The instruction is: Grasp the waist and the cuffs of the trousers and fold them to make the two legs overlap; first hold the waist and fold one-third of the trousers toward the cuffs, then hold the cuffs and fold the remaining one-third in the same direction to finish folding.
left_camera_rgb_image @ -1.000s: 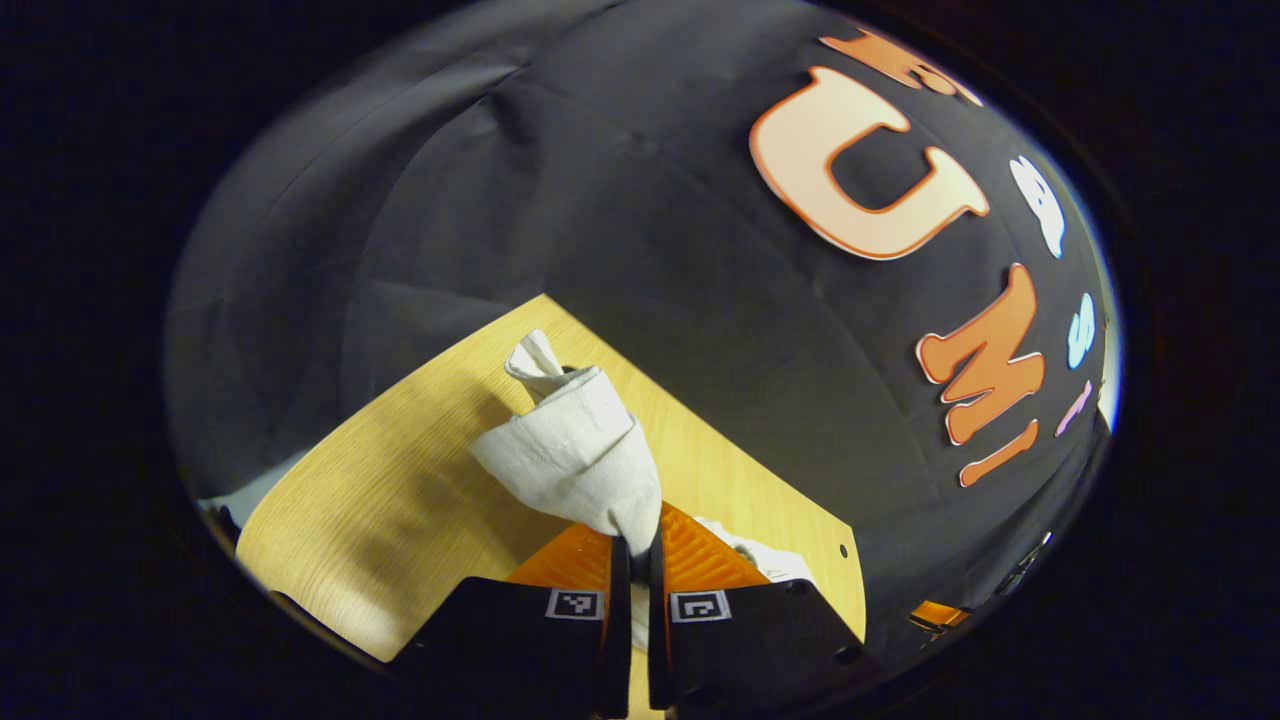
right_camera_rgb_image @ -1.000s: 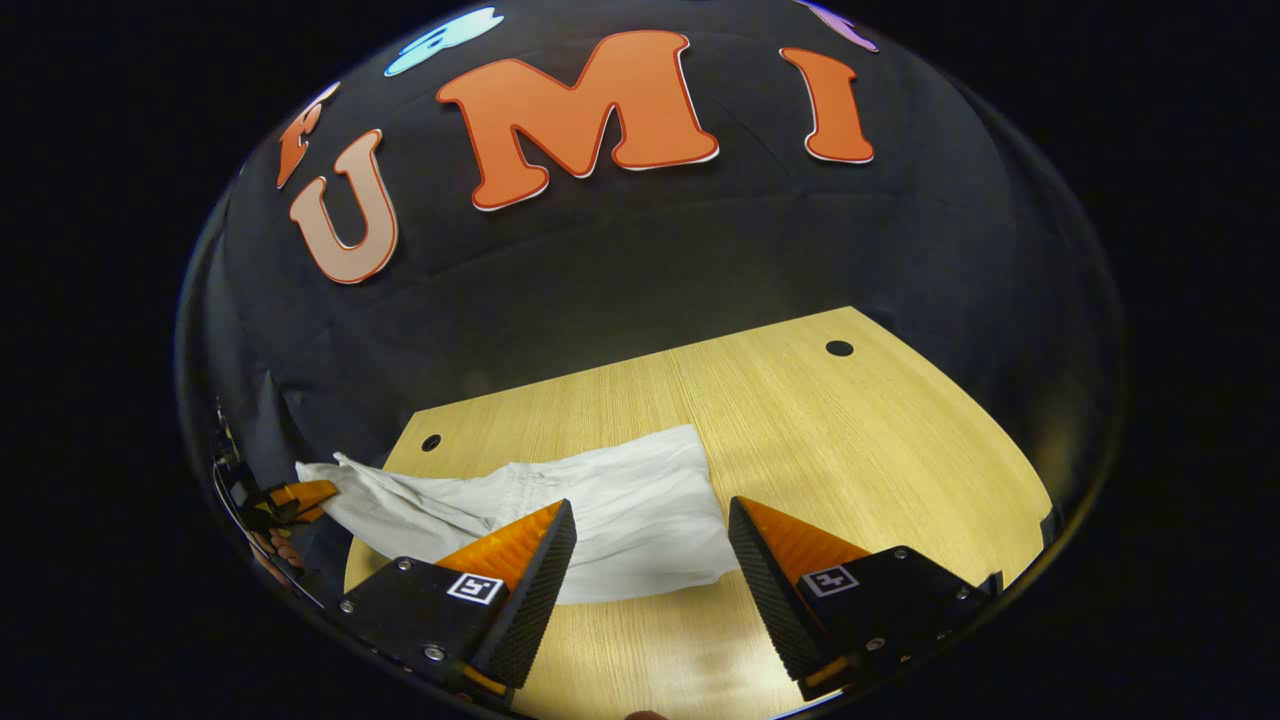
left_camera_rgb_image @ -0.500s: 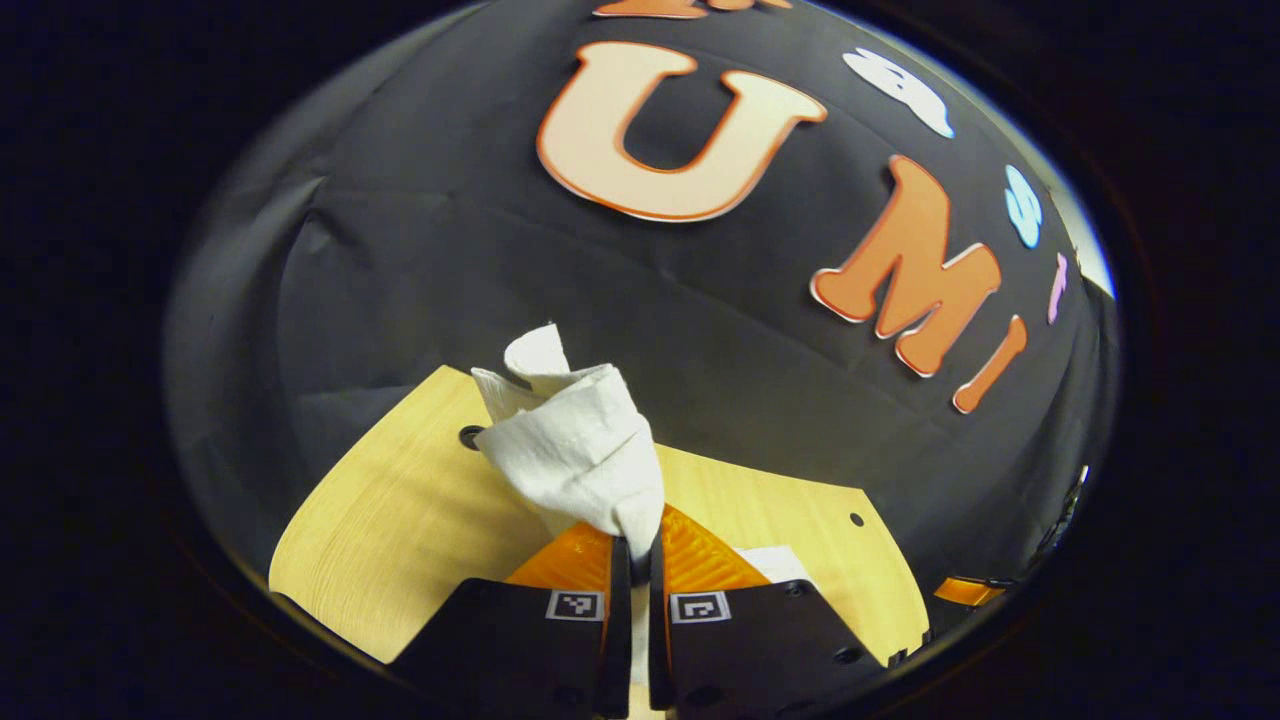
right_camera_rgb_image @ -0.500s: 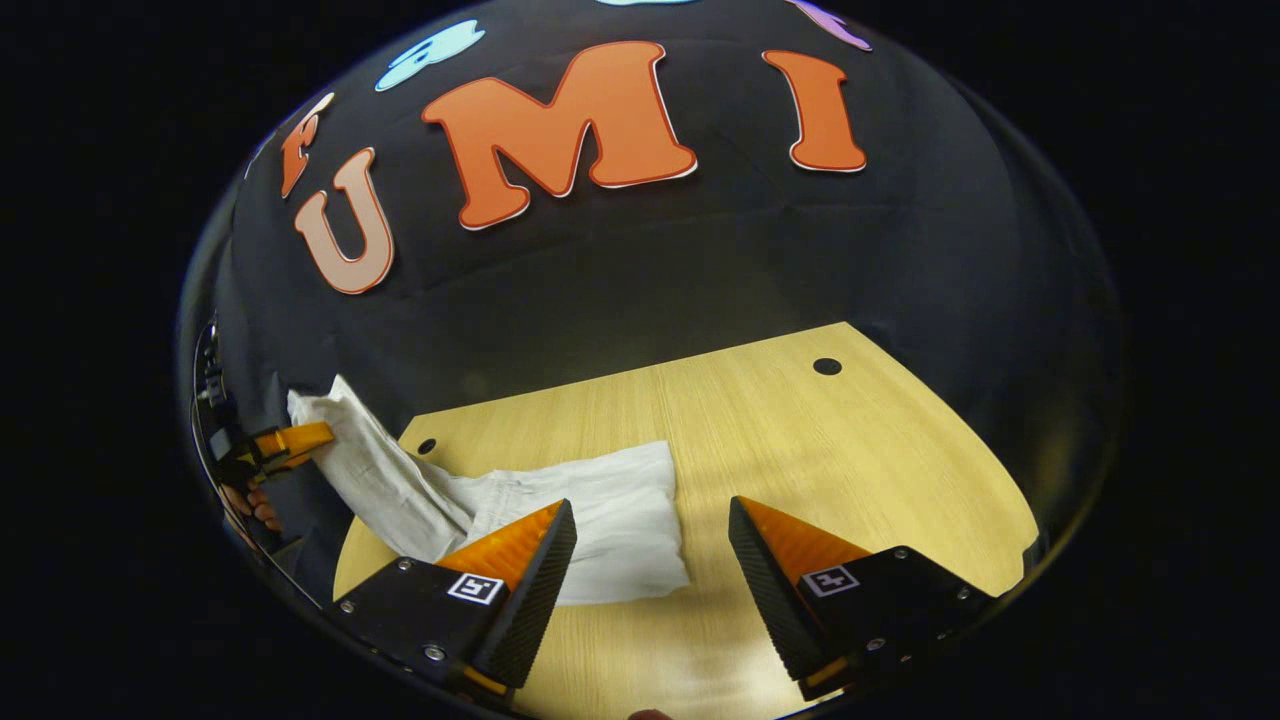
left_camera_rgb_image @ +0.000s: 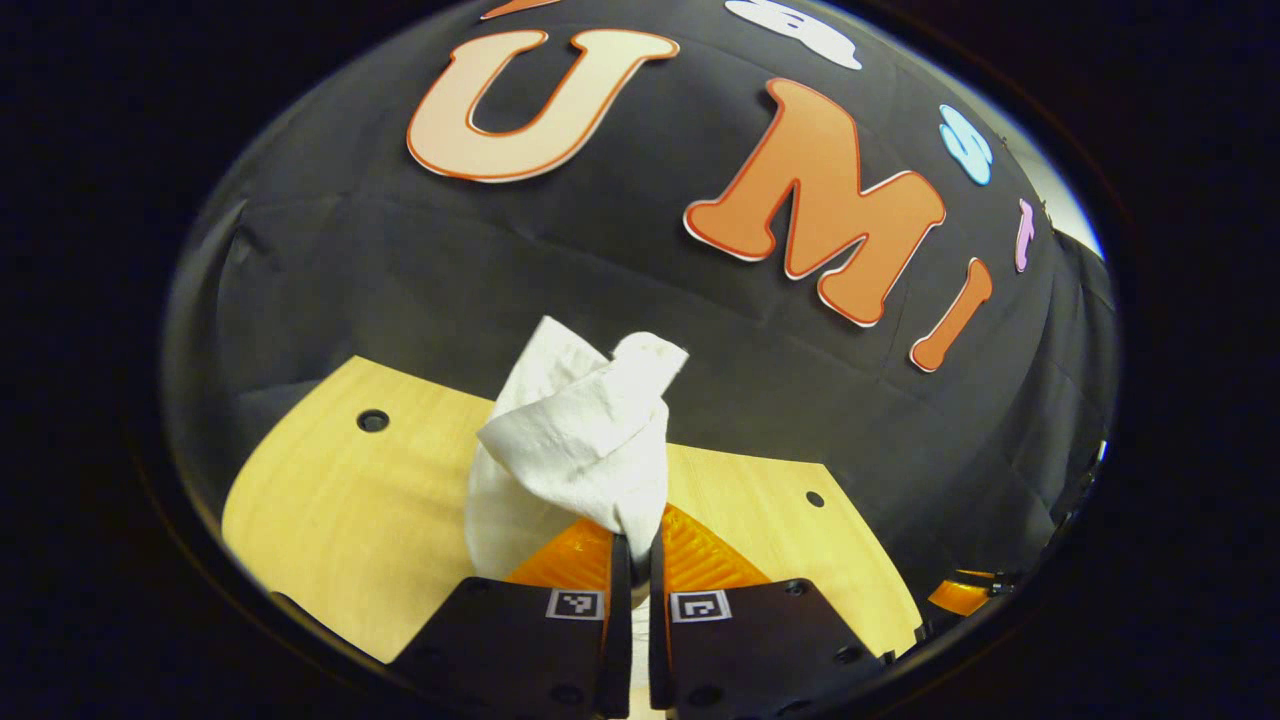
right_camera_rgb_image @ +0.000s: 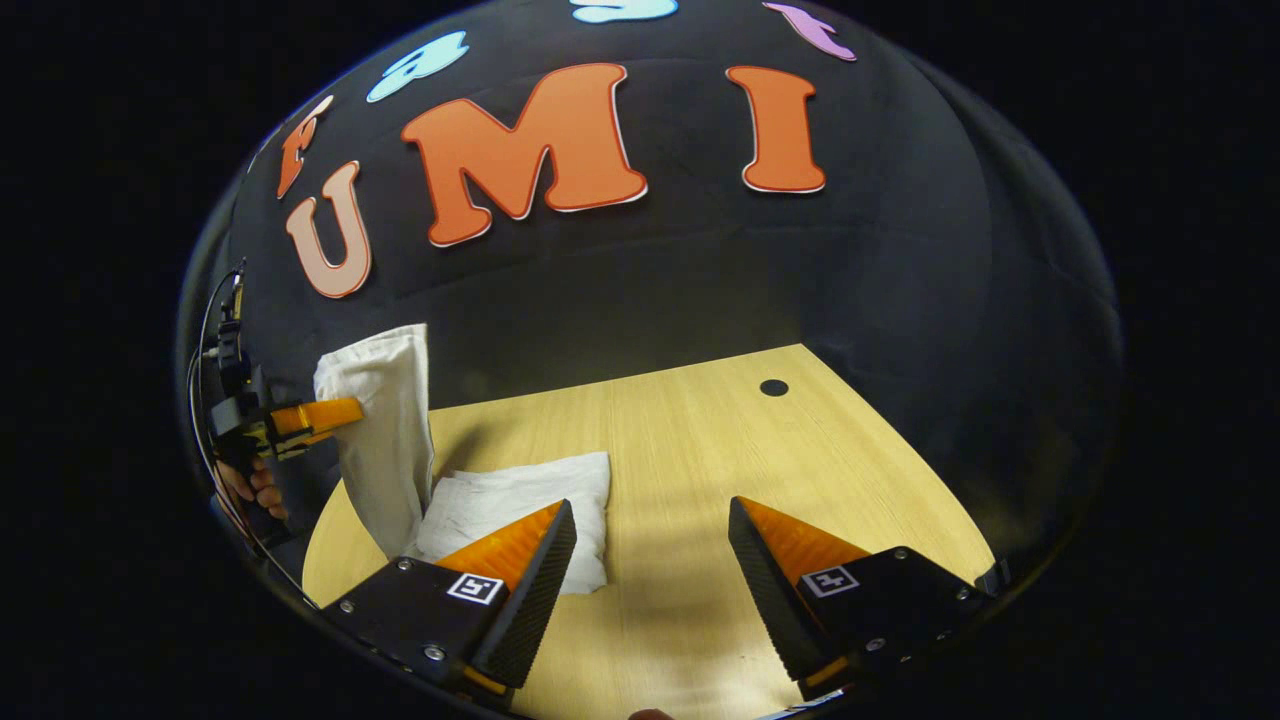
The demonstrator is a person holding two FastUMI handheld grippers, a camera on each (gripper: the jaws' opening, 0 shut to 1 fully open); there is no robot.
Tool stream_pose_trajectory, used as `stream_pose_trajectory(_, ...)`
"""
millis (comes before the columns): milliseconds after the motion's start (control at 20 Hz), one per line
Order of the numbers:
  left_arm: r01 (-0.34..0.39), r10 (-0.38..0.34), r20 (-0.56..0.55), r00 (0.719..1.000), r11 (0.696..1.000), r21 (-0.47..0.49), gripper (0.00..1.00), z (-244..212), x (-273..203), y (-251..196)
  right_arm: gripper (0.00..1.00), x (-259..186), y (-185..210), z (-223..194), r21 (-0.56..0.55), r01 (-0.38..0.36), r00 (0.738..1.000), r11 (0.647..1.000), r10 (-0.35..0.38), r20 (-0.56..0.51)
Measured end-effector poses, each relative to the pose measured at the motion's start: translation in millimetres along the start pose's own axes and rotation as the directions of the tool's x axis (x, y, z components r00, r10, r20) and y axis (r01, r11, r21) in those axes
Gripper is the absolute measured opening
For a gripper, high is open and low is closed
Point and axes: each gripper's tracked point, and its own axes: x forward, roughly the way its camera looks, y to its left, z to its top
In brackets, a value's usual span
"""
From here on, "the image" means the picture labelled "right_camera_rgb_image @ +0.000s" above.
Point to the white jeans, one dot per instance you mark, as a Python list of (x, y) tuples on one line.
[(380, 450)]

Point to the black backdrop cloth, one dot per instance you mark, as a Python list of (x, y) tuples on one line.
[(700, 290)]

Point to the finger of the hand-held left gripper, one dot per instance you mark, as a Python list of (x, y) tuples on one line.
[(300, 448), (320, 415)]

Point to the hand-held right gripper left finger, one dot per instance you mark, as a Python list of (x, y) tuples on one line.
[(535, 600)]

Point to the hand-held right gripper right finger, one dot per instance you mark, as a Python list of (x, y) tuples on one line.
[(775, 600)]

